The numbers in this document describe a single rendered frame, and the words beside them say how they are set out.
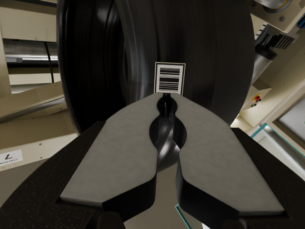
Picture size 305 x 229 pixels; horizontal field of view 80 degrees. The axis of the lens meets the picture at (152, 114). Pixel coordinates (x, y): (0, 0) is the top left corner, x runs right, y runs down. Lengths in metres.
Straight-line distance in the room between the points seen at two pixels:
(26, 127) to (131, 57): 0.73
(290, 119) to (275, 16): 0.50
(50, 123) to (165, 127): 0.74
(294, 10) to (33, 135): 0.93
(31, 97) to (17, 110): 0.08
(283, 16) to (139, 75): 0.37
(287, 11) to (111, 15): 0.51
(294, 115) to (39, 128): 1.07
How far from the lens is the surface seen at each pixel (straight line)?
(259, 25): 0.69
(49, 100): 0.93
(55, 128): 0.94
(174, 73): 0.25
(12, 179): 3.72
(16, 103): 0.96
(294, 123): 0.94
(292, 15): 0.53
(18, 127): 0.95
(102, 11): 0.72
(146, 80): 0.26
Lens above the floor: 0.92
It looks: 38 degrees up
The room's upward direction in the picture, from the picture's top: 154 degrees counter-clockwise
